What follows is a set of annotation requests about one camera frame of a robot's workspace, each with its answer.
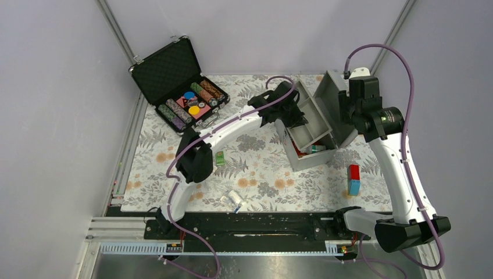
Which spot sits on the black poker chip case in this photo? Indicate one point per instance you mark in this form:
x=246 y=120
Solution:
x=171 y=80

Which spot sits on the clear syringe packet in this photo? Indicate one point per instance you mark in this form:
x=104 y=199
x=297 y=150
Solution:
x=226 y=201

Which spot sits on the white bandage roll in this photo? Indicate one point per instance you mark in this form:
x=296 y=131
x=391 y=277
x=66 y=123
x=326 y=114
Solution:
x=235 y=198

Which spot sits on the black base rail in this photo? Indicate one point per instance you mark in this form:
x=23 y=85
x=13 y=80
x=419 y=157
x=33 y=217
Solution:
x=297 y=233

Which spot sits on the grey metal box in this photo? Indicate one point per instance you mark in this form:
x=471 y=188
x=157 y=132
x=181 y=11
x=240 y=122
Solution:
x=326 y=96

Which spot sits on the grey plastic tray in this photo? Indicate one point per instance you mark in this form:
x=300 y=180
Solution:
x=317 y=130

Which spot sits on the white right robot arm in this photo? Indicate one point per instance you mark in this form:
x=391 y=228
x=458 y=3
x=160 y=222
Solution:
x=413 y=217

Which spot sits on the white pill bottle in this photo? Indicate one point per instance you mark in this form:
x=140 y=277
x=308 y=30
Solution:
x=315 y=149

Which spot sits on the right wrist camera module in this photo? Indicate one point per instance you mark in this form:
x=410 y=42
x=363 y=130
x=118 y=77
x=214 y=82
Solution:
x=359 y=72

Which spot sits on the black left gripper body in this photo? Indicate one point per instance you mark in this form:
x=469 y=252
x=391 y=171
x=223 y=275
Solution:
x=290 y=115

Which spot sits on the green sachet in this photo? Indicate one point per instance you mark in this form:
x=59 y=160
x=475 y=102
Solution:
x=219 y=158

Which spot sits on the red first aid pouch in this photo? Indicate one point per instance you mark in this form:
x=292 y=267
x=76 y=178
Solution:
x=298 y=152

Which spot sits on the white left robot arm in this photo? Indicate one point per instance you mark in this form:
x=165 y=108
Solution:
x=194 y=160

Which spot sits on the red blue box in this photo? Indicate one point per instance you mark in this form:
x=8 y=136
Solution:
x=353 y=180

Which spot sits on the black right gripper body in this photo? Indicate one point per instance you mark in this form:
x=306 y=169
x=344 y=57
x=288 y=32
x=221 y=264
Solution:
x=347 y=108

